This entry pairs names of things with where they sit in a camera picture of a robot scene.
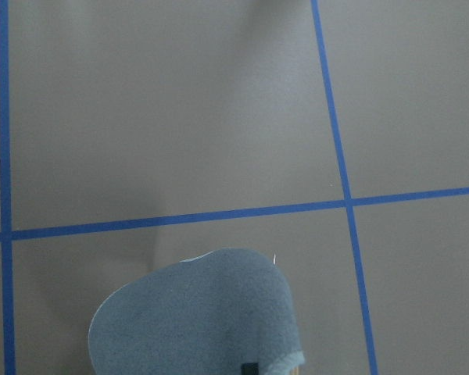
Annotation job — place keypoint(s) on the blue grey microfibre towel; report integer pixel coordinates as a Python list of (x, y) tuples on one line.
[(229, 311)]

